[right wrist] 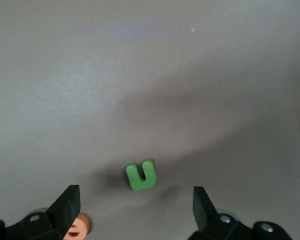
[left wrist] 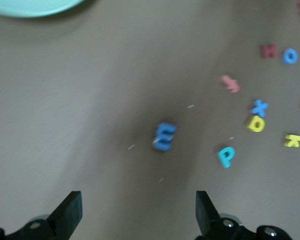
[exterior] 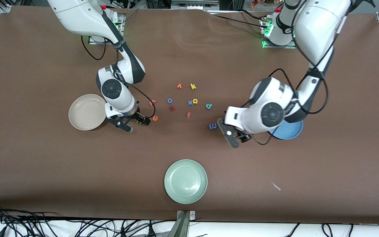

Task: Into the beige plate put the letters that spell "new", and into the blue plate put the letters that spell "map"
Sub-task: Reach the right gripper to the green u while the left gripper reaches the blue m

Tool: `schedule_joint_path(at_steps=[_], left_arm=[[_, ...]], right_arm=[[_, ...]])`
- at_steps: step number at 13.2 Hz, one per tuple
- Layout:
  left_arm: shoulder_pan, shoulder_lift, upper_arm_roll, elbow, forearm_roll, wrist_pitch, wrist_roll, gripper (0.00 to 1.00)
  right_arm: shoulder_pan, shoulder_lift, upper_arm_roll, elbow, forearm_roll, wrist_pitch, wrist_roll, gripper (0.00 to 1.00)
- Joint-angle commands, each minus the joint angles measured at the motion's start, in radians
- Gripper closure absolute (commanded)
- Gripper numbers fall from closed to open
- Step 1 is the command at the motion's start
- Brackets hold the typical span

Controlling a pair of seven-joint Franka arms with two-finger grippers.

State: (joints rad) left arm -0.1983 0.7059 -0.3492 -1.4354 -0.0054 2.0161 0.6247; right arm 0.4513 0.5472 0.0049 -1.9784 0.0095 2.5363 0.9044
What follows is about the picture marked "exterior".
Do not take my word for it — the blue round plate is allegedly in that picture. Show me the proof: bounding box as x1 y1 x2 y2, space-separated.
268 119 304 140

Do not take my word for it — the brown paper table cover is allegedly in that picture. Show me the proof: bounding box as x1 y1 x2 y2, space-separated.
0 6 379 225

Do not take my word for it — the beige round plate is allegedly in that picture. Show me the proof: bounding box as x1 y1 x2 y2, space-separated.
68 94 108 131

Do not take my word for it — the pale green round plate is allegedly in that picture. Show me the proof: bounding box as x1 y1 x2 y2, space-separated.
164 159 208 204

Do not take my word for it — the orange dried plant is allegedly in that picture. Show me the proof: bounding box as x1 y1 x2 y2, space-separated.
250 0 276 9

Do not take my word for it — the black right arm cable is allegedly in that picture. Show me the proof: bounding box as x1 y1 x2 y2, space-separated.
81 33 156 119

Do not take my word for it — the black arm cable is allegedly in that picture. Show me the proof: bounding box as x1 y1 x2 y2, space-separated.
81 33 156 119
251 0 352 146

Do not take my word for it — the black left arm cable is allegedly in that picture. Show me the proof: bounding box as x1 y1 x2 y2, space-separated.
251 0 352 146

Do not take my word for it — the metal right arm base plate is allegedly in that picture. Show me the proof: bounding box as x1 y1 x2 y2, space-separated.
88 13 126 45

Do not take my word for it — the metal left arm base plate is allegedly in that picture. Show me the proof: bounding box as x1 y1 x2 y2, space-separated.
261 16 297 49

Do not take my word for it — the grey metal table bracket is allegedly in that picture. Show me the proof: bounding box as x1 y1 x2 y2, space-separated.
176 210 196 237

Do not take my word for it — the grey metal frame piece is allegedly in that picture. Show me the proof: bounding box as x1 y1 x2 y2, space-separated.
171 0 220 11

